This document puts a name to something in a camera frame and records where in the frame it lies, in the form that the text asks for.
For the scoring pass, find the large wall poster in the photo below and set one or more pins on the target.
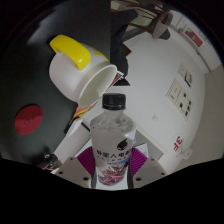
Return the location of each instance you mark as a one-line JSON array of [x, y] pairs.
[[180, 100]]

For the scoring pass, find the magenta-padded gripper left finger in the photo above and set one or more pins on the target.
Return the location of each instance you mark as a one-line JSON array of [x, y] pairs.
[[73, 170]]

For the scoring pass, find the black jacket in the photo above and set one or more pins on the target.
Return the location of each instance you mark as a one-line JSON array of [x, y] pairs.
[[119, 43]]

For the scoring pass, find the red wall poster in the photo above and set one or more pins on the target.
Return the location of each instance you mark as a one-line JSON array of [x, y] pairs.
[[193, 36]]

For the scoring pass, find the white ceiling device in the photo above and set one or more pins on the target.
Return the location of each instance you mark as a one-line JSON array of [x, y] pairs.
[[185, 153]]

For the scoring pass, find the black and red tool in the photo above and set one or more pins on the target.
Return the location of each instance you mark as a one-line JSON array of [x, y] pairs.
[[50, 160]]

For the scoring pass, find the flat round red coaster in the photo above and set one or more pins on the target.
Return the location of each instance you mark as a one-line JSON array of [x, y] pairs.
[[28, 120]]

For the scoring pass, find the small wall poster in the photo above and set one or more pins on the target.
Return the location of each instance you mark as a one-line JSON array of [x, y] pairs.
[[185, 75]]

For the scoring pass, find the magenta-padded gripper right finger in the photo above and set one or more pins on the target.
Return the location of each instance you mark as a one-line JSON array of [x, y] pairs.
[[146, 170]]

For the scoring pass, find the clear bottle with white label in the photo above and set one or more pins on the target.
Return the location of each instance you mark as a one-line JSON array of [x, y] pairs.
[[112, 143]]

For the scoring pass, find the red floor number sign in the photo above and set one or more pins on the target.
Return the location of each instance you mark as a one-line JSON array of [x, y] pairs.
[[178, 143]]

